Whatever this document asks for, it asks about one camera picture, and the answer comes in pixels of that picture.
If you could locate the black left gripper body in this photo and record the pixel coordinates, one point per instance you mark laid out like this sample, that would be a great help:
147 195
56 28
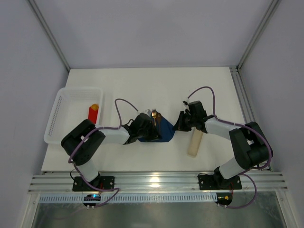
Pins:
150 129

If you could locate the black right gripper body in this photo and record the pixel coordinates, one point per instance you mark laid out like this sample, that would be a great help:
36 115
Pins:
183 121

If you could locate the gold fork green handle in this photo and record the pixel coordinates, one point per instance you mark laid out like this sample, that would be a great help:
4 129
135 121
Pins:
154 115

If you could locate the brown wooden spoon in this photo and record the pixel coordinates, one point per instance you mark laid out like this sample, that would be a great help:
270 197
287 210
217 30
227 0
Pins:
158 121

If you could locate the blue paper napkin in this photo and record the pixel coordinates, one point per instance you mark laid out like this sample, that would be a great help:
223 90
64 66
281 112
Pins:
165 135

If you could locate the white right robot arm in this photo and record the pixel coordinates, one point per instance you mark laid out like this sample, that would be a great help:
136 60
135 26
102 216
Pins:
249 145

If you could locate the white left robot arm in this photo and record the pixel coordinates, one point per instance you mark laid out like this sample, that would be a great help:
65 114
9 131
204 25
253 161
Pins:
84 140

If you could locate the beige cutlery tray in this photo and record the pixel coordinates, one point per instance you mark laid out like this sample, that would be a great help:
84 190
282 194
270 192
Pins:
195 142

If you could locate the red bottle orange cap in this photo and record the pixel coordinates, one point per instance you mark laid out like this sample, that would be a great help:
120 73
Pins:
93 113

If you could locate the white plastic basket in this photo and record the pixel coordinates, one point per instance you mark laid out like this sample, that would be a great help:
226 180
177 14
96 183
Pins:
70 108

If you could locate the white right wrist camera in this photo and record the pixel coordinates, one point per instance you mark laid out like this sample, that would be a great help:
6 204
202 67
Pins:
186 103

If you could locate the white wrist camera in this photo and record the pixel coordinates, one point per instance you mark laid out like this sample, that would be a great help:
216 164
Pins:
147 112
186 103

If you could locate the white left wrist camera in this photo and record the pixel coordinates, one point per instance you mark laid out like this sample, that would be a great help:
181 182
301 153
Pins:
147 112

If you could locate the aluminium side rail right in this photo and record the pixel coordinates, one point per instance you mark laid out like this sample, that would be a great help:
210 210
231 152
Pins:
243 99

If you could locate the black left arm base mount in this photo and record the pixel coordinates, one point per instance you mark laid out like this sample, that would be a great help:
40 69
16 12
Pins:
100 182

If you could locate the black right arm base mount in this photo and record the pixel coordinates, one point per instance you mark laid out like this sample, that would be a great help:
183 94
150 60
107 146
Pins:
216 182

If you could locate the aluminium table edge rail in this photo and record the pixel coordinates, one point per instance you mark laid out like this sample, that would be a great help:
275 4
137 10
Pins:
155 182

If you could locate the white slotted cable duct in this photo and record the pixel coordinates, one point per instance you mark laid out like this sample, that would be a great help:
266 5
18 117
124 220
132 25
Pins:
130 197

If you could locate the aluminium frame post right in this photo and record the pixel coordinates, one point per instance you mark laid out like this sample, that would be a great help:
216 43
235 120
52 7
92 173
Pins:
270 11

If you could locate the aluminium frame post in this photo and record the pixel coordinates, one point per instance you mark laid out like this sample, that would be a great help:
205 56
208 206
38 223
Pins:
270 11
43 23

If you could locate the aluminium frame post left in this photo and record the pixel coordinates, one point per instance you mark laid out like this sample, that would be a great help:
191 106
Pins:
43 23

